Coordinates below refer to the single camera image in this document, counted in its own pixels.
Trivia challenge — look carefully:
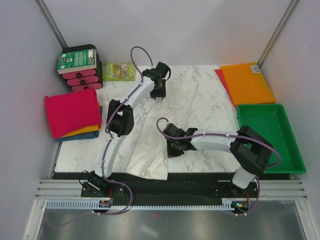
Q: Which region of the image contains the aluminium corner post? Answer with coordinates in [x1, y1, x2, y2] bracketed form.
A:
[257, 0, 301, 68]
[34, 0, 68, 49]

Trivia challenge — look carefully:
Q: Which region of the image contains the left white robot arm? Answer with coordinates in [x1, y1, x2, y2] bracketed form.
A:
[81, 62, 171, 198]

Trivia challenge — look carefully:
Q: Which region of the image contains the orange plastic board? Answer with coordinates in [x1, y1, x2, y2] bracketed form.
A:
[221, 62, 276, 106]

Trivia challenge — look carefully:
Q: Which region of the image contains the green plastic tray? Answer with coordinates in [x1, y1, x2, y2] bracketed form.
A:
[236, 103, 306, 174]

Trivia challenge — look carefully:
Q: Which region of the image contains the blue folded t shirt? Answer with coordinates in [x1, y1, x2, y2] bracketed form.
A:
[45, 101, 102, 142]

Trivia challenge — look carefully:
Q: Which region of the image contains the aluminium rail frame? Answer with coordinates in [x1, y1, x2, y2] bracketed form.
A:
[23, 179, 308, 240]

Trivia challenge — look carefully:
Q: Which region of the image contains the white t shirt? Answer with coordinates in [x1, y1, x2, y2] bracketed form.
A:
[126, 81, 198, 180]

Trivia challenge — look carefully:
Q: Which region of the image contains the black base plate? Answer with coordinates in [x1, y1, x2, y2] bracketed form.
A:
[53, 170, 293, 208]

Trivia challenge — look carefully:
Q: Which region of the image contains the yellow folded t shirt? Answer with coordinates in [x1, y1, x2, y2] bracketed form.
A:
[61, 124, 101, 138]

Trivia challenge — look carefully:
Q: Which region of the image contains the right aluminium corner post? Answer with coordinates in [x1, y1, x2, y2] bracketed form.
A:
[257, 0, 301, 68]

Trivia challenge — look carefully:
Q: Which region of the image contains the red plastic board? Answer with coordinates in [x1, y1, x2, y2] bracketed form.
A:
[214, 68, 237, 109]

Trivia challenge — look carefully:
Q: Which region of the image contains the black pink drawer unit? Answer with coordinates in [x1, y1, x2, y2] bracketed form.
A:
[59, 44, 103, 92]

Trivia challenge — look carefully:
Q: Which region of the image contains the left aluminium corner post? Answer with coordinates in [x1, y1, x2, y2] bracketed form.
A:
[34, 0, 68, 49]

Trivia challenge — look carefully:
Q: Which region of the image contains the green book on drawers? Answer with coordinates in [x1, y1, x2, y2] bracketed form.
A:
[57, 48, 97, 75]

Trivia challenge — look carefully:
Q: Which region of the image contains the white slotted cable duct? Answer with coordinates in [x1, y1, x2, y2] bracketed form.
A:
[45, 198, 241, 211]

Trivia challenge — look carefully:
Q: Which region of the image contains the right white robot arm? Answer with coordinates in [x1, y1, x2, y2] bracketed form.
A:
[161, 123, 279, 197]

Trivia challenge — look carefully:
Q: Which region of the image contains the lime green picture book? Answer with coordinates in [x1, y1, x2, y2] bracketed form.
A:
[103, 62, 136, 82]

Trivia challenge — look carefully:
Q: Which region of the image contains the pink folded t shirt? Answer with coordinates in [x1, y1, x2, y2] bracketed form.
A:
[44, 88, 103, 139]

